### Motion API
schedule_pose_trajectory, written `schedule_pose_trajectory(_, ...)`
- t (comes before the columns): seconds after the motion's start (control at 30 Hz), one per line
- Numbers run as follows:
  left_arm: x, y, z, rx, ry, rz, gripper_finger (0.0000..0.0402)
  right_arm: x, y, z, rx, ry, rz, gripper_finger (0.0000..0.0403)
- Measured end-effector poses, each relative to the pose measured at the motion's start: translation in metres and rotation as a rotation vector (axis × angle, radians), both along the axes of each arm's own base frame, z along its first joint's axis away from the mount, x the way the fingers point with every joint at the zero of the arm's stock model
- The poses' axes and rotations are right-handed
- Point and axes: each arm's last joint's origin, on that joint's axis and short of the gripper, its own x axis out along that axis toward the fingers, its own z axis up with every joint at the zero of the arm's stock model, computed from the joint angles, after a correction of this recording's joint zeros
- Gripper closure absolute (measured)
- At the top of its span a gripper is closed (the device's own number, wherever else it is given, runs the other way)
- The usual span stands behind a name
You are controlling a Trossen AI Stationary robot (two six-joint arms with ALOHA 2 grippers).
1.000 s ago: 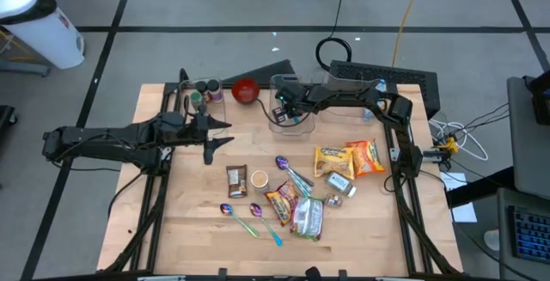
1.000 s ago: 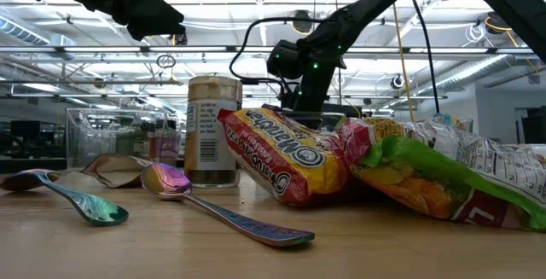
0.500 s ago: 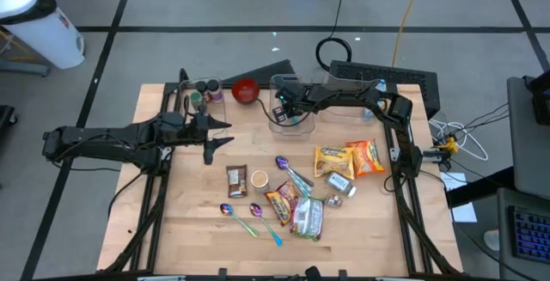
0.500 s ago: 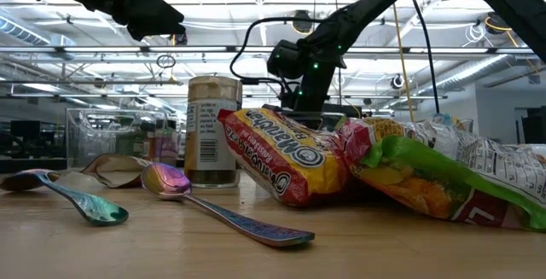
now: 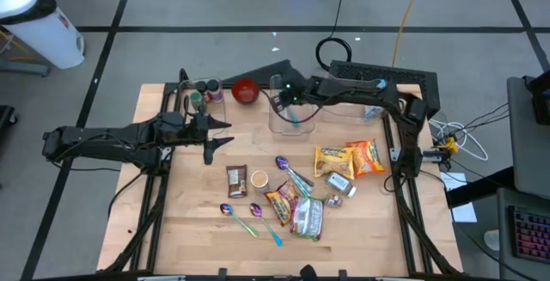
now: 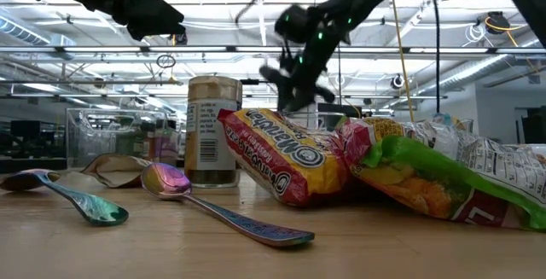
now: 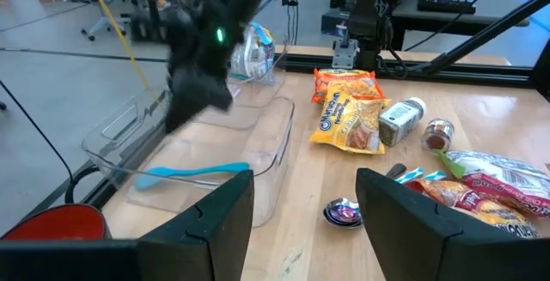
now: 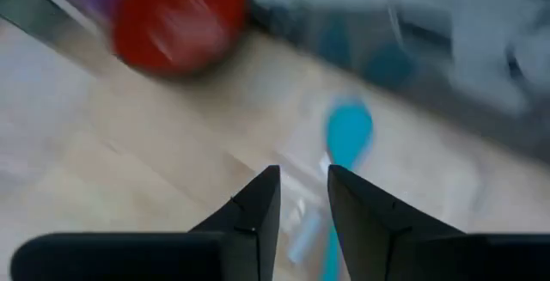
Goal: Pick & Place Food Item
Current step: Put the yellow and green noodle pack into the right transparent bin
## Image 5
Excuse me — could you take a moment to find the iridescent spoon diamond-pattern handle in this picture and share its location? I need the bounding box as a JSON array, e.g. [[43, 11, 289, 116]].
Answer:
[[277, 153, 313, 198]]

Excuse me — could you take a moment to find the yellow ramen noodle packet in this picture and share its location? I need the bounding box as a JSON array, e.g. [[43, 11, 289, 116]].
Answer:
[[313, 144, 356, 180]]

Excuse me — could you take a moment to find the orange label spice jar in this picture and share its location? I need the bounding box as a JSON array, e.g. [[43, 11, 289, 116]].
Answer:
[[195, 80, 211, 103]]

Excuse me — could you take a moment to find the white green ramen packet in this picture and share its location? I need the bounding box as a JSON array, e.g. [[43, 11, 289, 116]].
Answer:
[[290, 195, 325, 242]]

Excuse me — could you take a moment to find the yellow cable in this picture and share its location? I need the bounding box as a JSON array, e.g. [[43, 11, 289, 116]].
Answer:
[[390, 0, 425, 68]]

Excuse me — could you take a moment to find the grey keyboard desk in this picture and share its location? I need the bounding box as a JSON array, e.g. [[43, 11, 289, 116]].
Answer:
[[497, 186, 550, 281]]

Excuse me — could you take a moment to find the grey desk top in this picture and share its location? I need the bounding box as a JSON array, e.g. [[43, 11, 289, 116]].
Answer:
[[505, 76, 550, 200]]

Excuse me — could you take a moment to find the white cable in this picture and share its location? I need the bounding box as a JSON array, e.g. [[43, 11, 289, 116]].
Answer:
[[428, 117, 490, 162]]

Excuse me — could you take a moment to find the black coiled floor cable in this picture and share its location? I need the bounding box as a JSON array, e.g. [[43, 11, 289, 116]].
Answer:
[[315, 0, 353, 72]]

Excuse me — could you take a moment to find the black desktop device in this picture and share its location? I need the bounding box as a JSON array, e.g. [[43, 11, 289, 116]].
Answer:
[[522, 69, 550, 126]]

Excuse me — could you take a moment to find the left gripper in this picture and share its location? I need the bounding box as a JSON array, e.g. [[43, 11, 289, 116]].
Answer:
[[165, 107, 235, 164]]

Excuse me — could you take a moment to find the black desk crossbar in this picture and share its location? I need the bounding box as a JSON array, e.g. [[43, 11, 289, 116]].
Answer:
[[444, 165, 516, 210]]

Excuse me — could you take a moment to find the white paper sheet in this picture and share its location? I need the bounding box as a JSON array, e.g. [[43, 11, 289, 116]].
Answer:
[[438, 171, 479, 224]]

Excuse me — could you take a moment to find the iridescent spoon green handle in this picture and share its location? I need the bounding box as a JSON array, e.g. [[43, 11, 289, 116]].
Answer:
[[219, 203, 260, 240]]

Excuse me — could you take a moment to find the purple label spice jar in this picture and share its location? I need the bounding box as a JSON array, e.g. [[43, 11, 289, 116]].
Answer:
[[205, 78, 224, 104]]

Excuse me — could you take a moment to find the black bin liner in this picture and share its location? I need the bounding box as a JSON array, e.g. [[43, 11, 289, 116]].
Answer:
[[0, 0, 58, 27]]

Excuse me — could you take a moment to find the teal silicone spoon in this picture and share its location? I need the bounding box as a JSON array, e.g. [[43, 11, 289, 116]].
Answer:
[[286, 103, 301, 128]]

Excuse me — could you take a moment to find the clear plastic bin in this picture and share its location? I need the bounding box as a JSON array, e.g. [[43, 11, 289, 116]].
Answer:
[[268, 73, 317, 141], [319, 73, 390, 124], [178, 76, 228, 144]]

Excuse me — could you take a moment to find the beige lid jar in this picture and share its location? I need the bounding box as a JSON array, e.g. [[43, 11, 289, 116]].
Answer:
[[250, 169, 271, 193]]

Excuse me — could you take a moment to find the grey metal stand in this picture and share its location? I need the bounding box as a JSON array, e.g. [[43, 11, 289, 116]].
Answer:
[[0, 26, 50, 78]]

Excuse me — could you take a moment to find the iridescent spoon blue handle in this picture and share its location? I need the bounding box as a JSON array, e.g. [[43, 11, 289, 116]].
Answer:
[[248, 203, 284, 247]]

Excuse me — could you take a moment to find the green lid spice jar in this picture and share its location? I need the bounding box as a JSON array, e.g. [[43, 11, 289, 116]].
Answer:
[[190, 90, 204, 113]]

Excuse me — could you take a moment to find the white computer mouse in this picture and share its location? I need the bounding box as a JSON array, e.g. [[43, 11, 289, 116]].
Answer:
[[482, 228, 502, 253]]

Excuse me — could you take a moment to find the black perforated case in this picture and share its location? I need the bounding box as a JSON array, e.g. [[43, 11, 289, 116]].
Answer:
[[328, 59, 442, 121]]

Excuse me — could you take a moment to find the small glass jar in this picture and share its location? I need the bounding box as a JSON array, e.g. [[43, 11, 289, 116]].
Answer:
[[322, 193, 344, 209]]

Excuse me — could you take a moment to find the black floor stand foot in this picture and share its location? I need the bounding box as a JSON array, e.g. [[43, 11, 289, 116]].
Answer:
[[0, 105, 18, 130]]

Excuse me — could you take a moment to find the herb jar white lid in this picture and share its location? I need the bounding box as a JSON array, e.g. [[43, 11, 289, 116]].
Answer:
[[324, 171, 358, 199]]

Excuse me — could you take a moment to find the brown food pouch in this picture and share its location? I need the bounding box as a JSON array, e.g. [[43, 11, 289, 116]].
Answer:
[[226, 164, 249, 199]]

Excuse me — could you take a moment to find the black wedge panel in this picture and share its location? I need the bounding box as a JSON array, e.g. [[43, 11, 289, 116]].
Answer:
[[221, 58, 297, 88]]

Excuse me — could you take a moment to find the orange ramen noodle packet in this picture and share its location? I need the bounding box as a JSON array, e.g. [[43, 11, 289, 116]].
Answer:
[[345, 138, 387, 178]]

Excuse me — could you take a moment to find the backlit black keyboard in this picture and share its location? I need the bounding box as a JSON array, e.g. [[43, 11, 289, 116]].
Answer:
[[508, 205, 550, 265]]

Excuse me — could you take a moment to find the white trash bin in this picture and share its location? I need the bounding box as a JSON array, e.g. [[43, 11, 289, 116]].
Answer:
[[0, 0, 86, 70]]

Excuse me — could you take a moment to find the roast beef ramen packet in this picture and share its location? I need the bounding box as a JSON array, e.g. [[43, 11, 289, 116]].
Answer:
[[263, 180, 302, 228]]

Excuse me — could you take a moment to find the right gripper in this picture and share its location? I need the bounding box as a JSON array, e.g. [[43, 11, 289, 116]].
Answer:
[[271, 72, 309, 113]]

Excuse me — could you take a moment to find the red bowl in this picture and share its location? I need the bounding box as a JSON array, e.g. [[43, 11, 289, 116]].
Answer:
[[230, 77, 261, 105]]

